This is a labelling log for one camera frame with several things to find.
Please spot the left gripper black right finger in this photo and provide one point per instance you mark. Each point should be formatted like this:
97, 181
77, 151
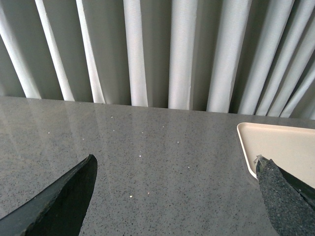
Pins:
290, 203

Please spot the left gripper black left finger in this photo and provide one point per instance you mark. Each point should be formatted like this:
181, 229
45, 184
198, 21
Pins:
58, 210

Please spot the cream rectangular plastic tray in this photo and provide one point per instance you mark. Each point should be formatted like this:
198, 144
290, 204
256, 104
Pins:
291, 148

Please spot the white pleated curtain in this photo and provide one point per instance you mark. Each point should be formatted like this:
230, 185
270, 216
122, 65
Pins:
251, 57

